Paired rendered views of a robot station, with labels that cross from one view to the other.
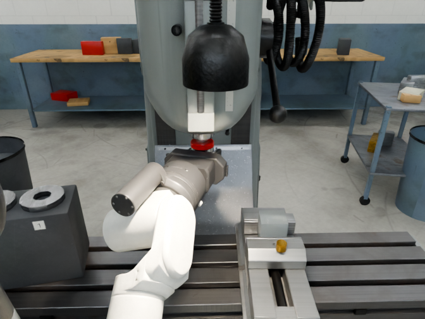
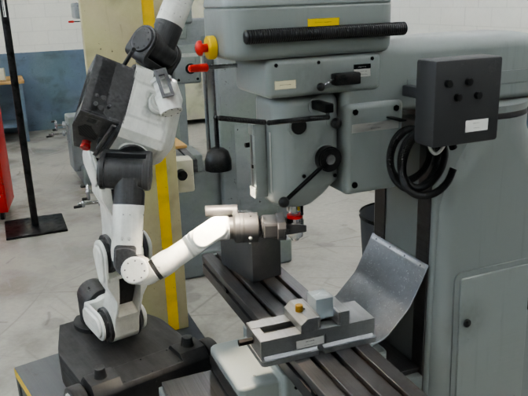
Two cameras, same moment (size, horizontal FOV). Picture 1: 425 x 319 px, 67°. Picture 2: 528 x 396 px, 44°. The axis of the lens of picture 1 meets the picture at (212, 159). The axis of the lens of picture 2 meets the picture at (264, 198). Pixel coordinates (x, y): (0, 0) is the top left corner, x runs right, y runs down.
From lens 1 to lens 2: 1.68 m
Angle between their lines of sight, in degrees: 64
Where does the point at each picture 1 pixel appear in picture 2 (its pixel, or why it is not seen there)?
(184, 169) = (248, 215)
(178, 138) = (386, 233)
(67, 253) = (248, 260)
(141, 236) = not seen: hidden behind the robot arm
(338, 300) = (305, 372)
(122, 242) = not seen: hidden behind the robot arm
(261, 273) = (284, 319)
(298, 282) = (285, 331)
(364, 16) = not seen: outside the picture
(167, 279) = (190, 241)
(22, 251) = (236, 247)
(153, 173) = (229, 207)
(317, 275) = (326, 361)
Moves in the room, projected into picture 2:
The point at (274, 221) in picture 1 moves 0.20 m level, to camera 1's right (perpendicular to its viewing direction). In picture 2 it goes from (314, 295) to (348, 326)
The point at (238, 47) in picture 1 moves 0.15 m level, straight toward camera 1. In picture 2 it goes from (211, 157) to (155, 163)
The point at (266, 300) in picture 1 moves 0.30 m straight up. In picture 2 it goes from (261, 324) to (258, 223)
